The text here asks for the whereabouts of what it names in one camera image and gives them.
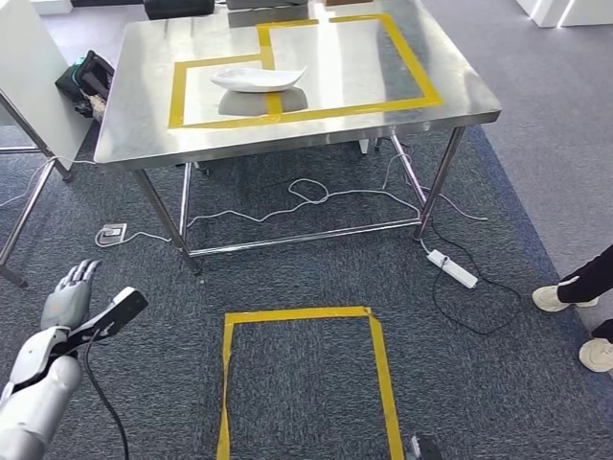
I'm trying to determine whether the stainless steel workbench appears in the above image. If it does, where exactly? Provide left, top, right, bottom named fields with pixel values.
left=93, top=0, right=503, bottom=275

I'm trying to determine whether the white floor cable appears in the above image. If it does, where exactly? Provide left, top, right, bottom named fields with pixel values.
left=186, top=150, right=489, bottom=231

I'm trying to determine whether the person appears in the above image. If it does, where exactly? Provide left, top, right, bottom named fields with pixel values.
left=532, top=243, right=613, bottom=375

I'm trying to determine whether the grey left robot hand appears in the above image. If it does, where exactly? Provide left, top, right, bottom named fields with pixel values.
left=41, top=259, right=103, bottom=332

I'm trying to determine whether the white curved car part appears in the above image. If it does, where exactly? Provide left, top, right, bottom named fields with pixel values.
left=210, top=64, right=308, bottom=95

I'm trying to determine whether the white side desk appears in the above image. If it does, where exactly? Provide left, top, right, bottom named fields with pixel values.
left=0, top=0, right=96, bottom=290

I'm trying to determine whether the yellow tape on workbench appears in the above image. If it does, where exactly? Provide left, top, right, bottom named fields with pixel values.
left=167, top=12, right=443, bottom=130

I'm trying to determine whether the yellow floor tape outline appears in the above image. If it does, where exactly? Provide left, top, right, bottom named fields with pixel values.
left=216, top=305, right=406, bottom=460

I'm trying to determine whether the black floor cable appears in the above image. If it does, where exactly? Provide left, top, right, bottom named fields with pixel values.
left=429, top=218, right=524, bottom=337

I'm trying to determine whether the white power strip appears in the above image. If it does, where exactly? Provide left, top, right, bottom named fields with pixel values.
left=427, top=248, right=480, bottom=290

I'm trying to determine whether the black carry case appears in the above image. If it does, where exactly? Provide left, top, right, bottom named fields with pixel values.
left=143, top=0, right=216, bottom=21

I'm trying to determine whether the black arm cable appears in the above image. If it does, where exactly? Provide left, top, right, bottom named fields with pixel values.
left=83, top=330, right=130, bottom=460

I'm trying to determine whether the black backpack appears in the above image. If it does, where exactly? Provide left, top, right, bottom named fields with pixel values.
left=54, top=50, right=116, bottom=123

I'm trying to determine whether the white socket cable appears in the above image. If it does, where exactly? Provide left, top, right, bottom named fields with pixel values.
left=94, top=225, right=172, bottom=249

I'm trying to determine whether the white display plinth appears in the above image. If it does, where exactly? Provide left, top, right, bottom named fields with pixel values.
left=515, top=0, right=613, bottom=29

